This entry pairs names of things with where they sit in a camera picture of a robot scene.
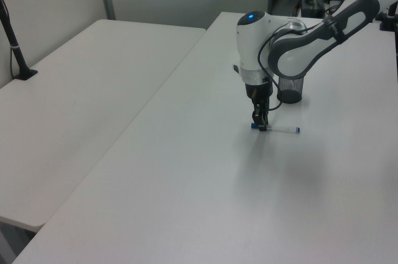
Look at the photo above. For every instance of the black equipment box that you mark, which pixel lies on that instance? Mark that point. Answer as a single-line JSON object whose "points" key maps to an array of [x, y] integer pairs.
{"points": [[312, 4]]}

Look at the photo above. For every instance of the black camera stand pole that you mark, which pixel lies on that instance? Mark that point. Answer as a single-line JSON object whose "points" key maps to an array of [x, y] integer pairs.
{"points": [[18, 56]]}

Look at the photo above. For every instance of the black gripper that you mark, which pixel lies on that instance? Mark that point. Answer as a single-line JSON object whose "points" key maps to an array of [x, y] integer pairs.
{"points": [[258, 90]]}

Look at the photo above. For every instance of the black camera stand clamp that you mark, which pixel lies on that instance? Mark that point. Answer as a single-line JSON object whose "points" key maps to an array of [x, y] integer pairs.
{"points": [[386, 21]]}

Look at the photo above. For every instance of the white marker with blue cap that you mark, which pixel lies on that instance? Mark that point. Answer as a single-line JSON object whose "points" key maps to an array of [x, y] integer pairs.
{"points": [[286, 129]]}

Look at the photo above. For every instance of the black mesh pen cup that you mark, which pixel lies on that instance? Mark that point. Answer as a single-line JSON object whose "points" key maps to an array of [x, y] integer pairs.
{"points": [[290, 90]]}

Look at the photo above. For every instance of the white side table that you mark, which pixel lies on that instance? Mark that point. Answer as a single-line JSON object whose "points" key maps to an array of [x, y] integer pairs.
{"points": [[93, 90]]}

